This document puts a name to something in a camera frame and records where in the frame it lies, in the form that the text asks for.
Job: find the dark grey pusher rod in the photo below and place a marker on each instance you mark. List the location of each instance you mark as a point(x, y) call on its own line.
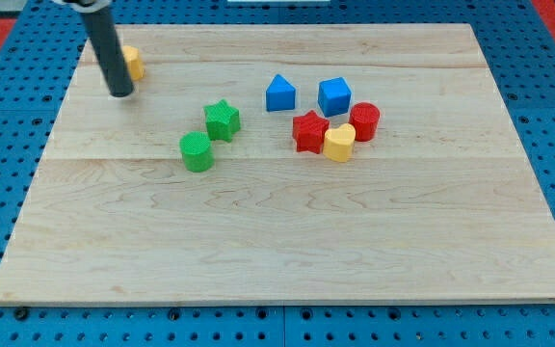
point(100, 26)

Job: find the blue cube block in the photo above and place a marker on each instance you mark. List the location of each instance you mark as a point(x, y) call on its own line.
point(334, 97)

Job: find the green star block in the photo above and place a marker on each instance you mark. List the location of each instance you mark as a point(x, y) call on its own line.
point(222, 121)

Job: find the red star block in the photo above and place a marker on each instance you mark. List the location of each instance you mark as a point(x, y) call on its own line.
point(308, 132)

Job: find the blue triangle block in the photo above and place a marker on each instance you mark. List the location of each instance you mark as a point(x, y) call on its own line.
point(280, 95)

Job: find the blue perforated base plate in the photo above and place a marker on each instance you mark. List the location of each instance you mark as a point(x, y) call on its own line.
point(36, 64)

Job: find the yellow heart block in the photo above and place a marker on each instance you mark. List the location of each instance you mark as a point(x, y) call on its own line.
point(339, 143)

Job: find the green cylinder block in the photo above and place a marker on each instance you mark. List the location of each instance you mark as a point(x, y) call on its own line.
point(196, 152)

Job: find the light wooden board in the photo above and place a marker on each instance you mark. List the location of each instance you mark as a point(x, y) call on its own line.
point(441, 207)

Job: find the yellow hexagon block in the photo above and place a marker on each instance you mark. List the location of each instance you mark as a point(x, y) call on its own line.
point(134, 62)

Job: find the red cylinder block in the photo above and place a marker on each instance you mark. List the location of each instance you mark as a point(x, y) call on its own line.
point(365, 117)

